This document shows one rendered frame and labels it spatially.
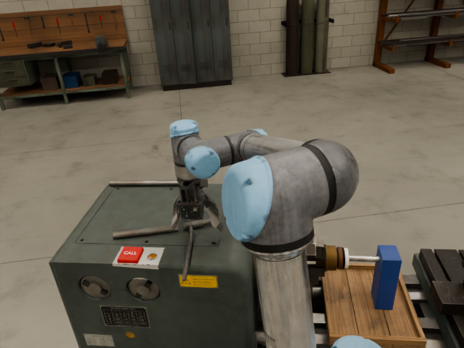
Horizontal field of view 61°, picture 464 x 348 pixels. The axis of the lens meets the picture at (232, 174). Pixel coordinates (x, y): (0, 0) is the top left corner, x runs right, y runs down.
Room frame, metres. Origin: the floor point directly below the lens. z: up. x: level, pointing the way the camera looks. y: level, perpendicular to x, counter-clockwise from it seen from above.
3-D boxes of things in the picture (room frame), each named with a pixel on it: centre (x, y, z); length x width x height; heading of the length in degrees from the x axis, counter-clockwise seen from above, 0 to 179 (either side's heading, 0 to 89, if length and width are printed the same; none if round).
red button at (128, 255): (0.91, 0.31, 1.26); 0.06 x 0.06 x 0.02; 82
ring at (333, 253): (1.05, -0.32, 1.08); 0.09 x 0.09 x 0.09; 82
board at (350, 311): (1.03, -0.46, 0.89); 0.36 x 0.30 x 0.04; 172
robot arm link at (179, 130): (0.96, 0.12, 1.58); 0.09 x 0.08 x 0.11; 22
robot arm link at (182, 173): (0.97, 0.11, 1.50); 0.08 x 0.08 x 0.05
